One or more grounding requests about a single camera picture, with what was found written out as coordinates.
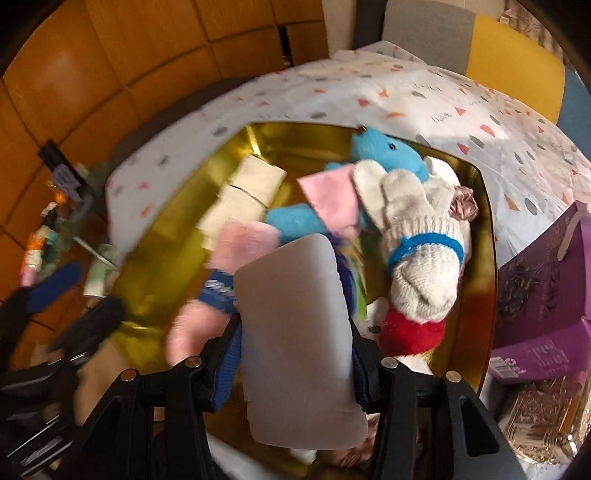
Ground blue yellow tissue packet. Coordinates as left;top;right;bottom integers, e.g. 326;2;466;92
337;231;370;319

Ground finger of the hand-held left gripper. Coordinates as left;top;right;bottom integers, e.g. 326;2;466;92
0;261;84;356
48;295;127;365

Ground pink fuzzy sock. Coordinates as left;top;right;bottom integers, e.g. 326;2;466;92
166;219;282;365

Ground white knitted glove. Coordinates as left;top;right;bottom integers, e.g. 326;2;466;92
353;159;472;324

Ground grey yellow blue headboard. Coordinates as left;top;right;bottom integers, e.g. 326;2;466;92
353;0;591;144

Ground gold embossed tissue box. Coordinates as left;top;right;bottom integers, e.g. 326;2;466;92
496;374;591;464

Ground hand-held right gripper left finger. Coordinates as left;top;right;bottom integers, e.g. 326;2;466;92
76;316;245;480

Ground blue plush toy pink cape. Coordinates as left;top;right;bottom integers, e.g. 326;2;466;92
265;126;432;245

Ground purple cardboard box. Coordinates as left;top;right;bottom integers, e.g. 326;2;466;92
489;200;591;386

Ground red fuzzy sock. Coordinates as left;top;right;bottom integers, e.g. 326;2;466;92
381;307;446;356

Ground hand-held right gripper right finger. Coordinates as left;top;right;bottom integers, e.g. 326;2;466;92
348;318;529;480

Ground clutter of small bottles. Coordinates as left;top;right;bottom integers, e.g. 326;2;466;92
18;143;121;301

